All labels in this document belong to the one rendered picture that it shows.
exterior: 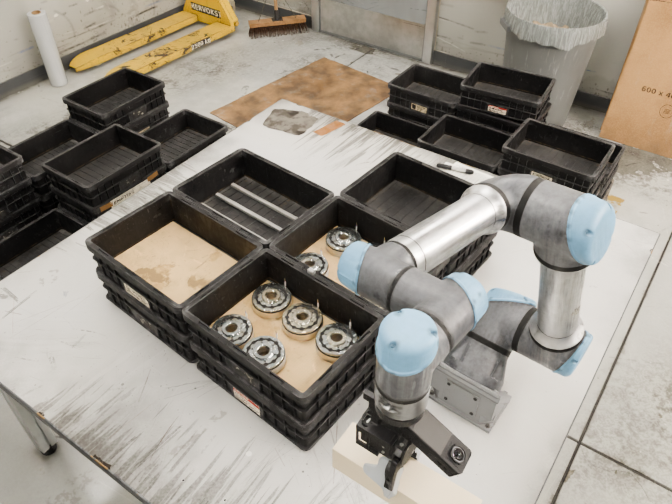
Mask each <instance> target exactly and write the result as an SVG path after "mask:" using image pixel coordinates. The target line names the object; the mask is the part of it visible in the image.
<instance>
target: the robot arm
mask: <svg viewBox="0 0 672 504"><path fill-rule="evenodd" d="M615 223H616V215H615V211H614V208H613V207H612V205H611V204H610V203H608V202H607V201H604V200H602V199H599V198H598V197H596V196H595V195H592V194H586V193H583V192H580V191H577V190H574V189H571V188H568V187H566V186H563V185H560V184H557V183H554V182H551V181H548V180H545V179H542V178H541V177H538V176H535V175H529V174H510V175H503V176H498V177H493V178H490V179H487V180H484V181H481V182H479V183H477V184H475V185H473V186H471V187H469V188H468V189H467V190H465V191H464V193H463V194H462V196H461V199H460V200H458V201H456V202H454V203H453V204H451V205H449V206H448V207H446V208H444V209H442V210H441V211H439V212H437V213H435V214H434V215H432V216H430V217H429V218H427V219H425V220H423V221H422V222H420V223H418V224H416V225H415V226H413V227H411V228H410V229H408V230H406V231H404V232H403V233H401V234H399V235H397V236H396V237H394V238H392V239H391V240H389V241H387V242H385V243H383V244H382V245H380V246H378V247H374V246H373V245H372V244H370V243H369V244H367V243H365V242H362V241H357V242H354V243H352V244H350V245H349V246H348V247H347V248H346V249H345V250H344V252H343V253H342V255H341V257H340V259H339V262H338V266H337V267H338V269H337V277H338V279H339V281H340V283H341V284H343V285H344V286H346V287H347V288H348V289H350V290H351V291H353V292H355V294H356V295H361V296H363V297H364V298H366V299H368V300H370V301H372V302H373V303H375V304H377V305H379V306H381V307H382V308H384V309H386V310H388V311H389V312H391V313H390V314H389V315H387V316H386V317H385V318H384V320H383V321H382V323H381V325H380V328H379V334H378V337H377V340H376V347H375V350H376V371H375V379H374V380H373V382H372V383H371V385H370V386H369V387H368V388H367V389H366V390H365V391H364V393H363V399H365V400H367V401H368V402H369V406H368V408H367V409H366V411H365V412H364V413H363V415H362V417H361V419H360V420H359V421H358V423H357V424H356V444H358V445H360V446H361V447H363V448H365V449H366V450H368V451H369V452H371V453H372V454H374V455H376V456H377V457H378V455H379V454H382V455H384V456H385V457H384V456H383V457H380V458H379V461H378V464H370V463H365V464H364V466H363V470H364V472H365V474H366V475H368V476H369V477H370V478H371V479H372V480H373V481H374V482H375V483H377V484H378V485H379V486H380V487H381V488H382V490H383V494H384V496H385V497H386V498H388V499H390V498H392V497H394V496H395V495H396V494H397V489H398V486H399V481H400V478H401V475H402V473H403V470H404V465H405V464H406V463H407V461H408V460H409V458H410V457H412V458H414V459H415V460H417V461H418V459H419V456H420V453H421V452H422V453H424V454H425V455H426V456H427V457H428V458H429V459H430V460H431V461H432V462H433V463H434V464H435V465H436V466H438V467H439V468H440V469H441V470H442V471H443V472H444V473H445V474H446V475H447V476H448V477H453V476H456V475H459V474H462V473H463V471H464V469H465V467H466V465H467V463H468V461H469V459H470V457H471V454H472V452H471V450H470V449H469V448H468V447H467V446H466V445H465V444H464V443H463V442H462V441H461V440H460V439H458V438H457V437H456V436H455V435H454V434H453V433H452V432H451V431H450V430H449V429H448V428H447V427H446V426H444V425H443V424H442V423H441V422H440V421H439V420H438V419H437V418H436V417H435V416H434V415H433V414H431V413H430V412H429V411H428V410H427V409H426V407H427V403H428V398H429V392H430V385H431V379H432V373H433V371H434V369H435V368H436V367H437V366H438V365H439V363H440V362H441V361H442V360H443V359H444V360H443V362H444V363H445V364H447V365H448V366H449V367H451V368H453V369H454V370H456V371H458V372H459V373H461V374H463V375H464V376H466V377H468V378H470V379H472V380H473V381H475V382H477V383H479V384H481V385H483V386H485V387H487V388H489V389H491V390H497V391H498V392H500V390H501V388H502V386H503V384H504V377H505V371H506V365H507V360H508V358H509V356H510V354H511V353H512V351H515V352H517V353H519V354H521V355H523V356H525V357H527V358H528V359H530V360H532V361H534V362H536V363H538V364H540V365H542V366H544V367H546V368H547V369H549V370H551V371H552V372H553V373H557V374H559V375H561V376H564V377H568V376H570V375H571V374H572V373H573V372H574V370H575V369H576V367H577V366H578V364H579V363H580V361H581V359H582V358H583V356H584V354H585V353H586V351H587V349H588V347H589V346H590V344H591V342H592V340H593V335H592V334H590V333H589V332H588V331H586V330H585V331H584V324H583V321H582V319H581V318H580V316H579V313H580V307H581V300H582V294H583V288H584V281H585V275H586V269H587V268H588V267H589V266H591V265H595V264H597V263H598V262H599V261H600V260H601V259H602V258H603V257H604V255H605V253H606V252H607V250H608V248H609V245H610V243H611V240H612V235H613V233H614V229H615ZM499 230H500V231H505V232H509V233H511V234H514V235H516V236H518V237H520V238H523V239H525V240H528V241H530V242H532V243H533V252H534V255H535V257H536V259H537V260H538V262H539V263H540V276H539V292H538V308H536V307H537V305H536V304H537V302H536V301H535V300H533V299H531V298H529V297H526V296H523V295H521V294H519V293H516V292H513V291H510V290H506V289H502V288H492V289H490V290H489V291H488V293H486V291H485V289H484V287H483V286H482V284H481V283H480V282H479V281H478V280H477V279H475V278H474V277H473V276H471V275H469V274H467V273H463V272H462V273H457V272H455V273H452V274H450V275H449V276H446V277H444V278H443V279H442V280H440V279H438V278H436V277H434V276H432V275H430V274H428V273H427V272H429V271H430V270H431V269H433V268H434V267H436V266H437V265H439V264H440V263H442V262H443V261H445V260H446V259H448V258H449V257H451V256H452V255H454V254H455V253H457V252H458V251H460V250H461V249H462V248H464V247H465V246H467V245H468V244H470V243H471V242H473V241H474V240H476V239H477V238H479V237H480V236H482V235H483V234H484V235H489V234H493V233H496V232H497V231H499ZM368 414H369V415H368ZM366 415H367V416H366ZM370 415H371V416H370ZM365 416H366V417H365ZM359 432H361V440H363V441H364V442H363V441H361V440H360V439H359ZM365 442H366V443H365ZM390 459H391V460H390Z"/></svg>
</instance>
